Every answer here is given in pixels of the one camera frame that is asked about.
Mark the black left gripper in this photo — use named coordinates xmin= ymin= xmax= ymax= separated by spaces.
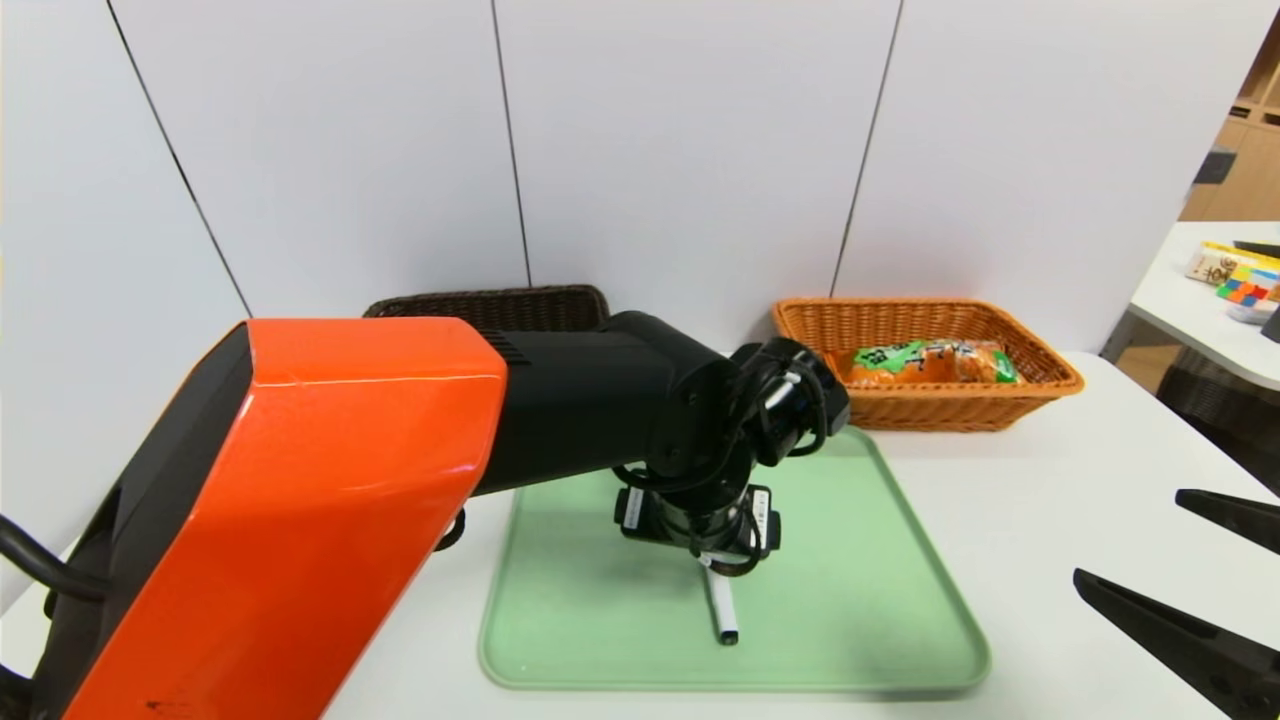
xmin=614 ymin=482 xmax=781 ymax=564

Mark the white marker pen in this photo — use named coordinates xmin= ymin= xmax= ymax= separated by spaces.
xmin=700 ymin=553 xmax=742 ymax=648

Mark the orange snack bag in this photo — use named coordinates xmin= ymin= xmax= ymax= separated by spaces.
xmin=825 ymin=339 xmax=1023 ymax=389

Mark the dark brown wicker basket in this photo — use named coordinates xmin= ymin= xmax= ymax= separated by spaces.
xmin=362 ymin=284 xmax=612 ymax=333

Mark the orange wicker basket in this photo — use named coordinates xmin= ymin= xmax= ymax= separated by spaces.
xmin=773 ymin=296 xmax=1088 ymax=434

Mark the light green plastic tray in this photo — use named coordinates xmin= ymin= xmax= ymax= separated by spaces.
xmin=478 ymin=422 xmax=993 ymax=695

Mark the white side table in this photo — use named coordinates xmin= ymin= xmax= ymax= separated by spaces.
xmin=1100 ymin=222 xmax=1280 ymax=393

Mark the dark grey ribbed bin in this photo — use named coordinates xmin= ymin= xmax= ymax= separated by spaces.
xmin=1157 ymin=350 xmax=1280 ymax=498

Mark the small printed wooden box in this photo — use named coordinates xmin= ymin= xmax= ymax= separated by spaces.
xmin=1186 ymin=248 xmax=1241 ymax=287

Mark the colourful puzzle cube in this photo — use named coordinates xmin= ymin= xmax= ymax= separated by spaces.
xmin=1215 ymin=265 xmax=1280 ymax=307

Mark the yellow flat booklet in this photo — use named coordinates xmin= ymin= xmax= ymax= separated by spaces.
xmin=1200 ymin=241 xmax=1280 ymax=273

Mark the wooden shelf unit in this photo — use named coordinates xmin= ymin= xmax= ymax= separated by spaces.
xmin=1180 ymin=20 xmax=1280 ymax=223

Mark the black left camera cable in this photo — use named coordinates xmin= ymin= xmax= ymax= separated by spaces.
xmin=612 ymin=345 xmax=833 ymax=579

